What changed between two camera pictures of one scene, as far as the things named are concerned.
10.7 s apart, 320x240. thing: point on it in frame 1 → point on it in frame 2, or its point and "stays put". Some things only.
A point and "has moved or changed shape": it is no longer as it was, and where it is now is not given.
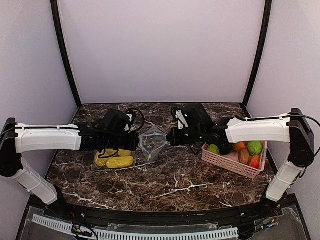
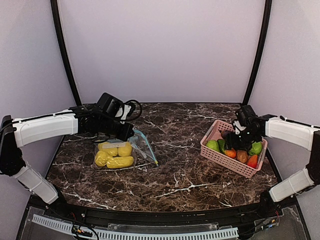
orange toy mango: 240,145 has moved or changed shape
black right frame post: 268,9 stays put
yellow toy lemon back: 124,153 stays put
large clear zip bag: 112,158 stays put
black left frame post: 61,43 stays put
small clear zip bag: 152,141 has moved or changed shape
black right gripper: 171,137 → 240,139
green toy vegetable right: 254,148 stays put
